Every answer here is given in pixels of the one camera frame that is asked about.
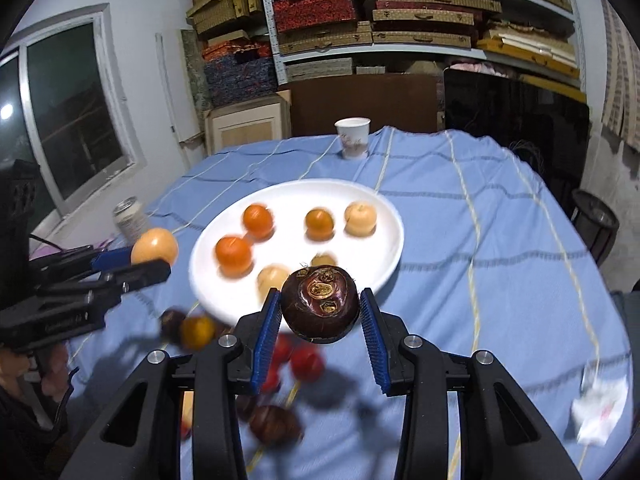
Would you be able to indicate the crumpled white tissue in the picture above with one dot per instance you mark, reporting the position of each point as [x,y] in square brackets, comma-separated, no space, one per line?
[597,410]

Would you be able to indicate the golden yellow plum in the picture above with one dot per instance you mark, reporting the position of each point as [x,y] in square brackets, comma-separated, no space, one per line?
[272,276]

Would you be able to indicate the dark purple mangosteen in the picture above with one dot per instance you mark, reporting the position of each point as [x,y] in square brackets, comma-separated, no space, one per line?
[320,305]

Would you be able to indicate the stack of blue brocade boxes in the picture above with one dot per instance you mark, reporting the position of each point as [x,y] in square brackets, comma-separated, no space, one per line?
[235,80]

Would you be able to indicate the beige patterned curtain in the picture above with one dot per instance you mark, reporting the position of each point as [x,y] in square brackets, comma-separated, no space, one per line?
[622,85]

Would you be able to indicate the pale yellow apple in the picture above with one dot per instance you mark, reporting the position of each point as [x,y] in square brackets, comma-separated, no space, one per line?
[360,218]

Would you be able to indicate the black flat screen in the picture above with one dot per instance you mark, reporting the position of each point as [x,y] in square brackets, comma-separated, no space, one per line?
[515,115]

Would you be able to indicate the brown wooden board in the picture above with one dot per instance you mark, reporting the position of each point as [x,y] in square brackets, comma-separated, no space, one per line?
[360,100]

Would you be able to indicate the orange red brocade box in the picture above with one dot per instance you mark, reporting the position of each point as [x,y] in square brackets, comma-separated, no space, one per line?
[230,51]

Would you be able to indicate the stack of tan woven boxes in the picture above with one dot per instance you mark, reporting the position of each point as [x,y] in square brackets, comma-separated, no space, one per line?
[420,15]
[220,10]

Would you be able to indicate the white framed window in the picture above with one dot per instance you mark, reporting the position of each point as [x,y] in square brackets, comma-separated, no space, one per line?
[70,100]

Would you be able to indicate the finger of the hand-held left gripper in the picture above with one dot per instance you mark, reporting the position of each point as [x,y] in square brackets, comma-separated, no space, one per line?
[112,259]
[145,272]

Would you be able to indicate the white drink can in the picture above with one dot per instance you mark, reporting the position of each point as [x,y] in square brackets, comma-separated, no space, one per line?
[130,220]

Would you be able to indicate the white paper cup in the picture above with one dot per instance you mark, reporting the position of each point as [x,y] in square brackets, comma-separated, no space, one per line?
[352,137]

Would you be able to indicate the white oval plate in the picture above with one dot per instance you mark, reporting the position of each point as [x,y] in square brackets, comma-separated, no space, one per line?
[300,200]

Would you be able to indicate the stack of yellow flat boxes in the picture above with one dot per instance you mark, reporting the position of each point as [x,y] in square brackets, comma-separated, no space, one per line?
[525,45]

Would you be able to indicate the blue striped tablecloth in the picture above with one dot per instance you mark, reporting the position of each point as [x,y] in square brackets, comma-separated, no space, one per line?
[475,285]

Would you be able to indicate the red cherry tomato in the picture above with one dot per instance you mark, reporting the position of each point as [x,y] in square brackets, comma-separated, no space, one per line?
[272,382]
[306,364]
[283,350]

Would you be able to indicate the black waste bin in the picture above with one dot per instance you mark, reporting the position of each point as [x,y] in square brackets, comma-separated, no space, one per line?
[595,225]

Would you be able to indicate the orange cherry tomato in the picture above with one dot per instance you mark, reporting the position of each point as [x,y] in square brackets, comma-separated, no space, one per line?
[197,332]
[319,222]

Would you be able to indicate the person's left hand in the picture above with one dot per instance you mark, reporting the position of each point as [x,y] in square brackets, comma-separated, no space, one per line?
[52,375]

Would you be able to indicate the small yellow cherry tomato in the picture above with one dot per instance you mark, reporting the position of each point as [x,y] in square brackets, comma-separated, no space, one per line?
[322,260]

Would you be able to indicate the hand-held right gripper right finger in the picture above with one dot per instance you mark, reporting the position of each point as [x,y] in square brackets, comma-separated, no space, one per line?
[372,345]

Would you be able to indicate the large red brocade box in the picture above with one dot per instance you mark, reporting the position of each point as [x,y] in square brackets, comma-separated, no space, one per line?
[310,10]

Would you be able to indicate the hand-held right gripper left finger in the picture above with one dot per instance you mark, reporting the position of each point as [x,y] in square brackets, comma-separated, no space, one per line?
[265,340]

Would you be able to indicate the orange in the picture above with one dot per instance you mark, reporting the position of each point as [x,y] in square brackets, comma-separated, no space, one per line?
[233,255]
[257,220]

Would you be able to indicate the mottled grey slab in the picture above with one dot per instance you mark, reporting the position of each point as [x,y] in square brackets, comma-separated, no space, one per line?
[192,70]

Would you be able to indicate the grey metal shelf rack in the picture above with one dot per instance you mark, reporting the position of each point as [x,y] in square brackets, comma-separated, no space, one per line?
[271,20]

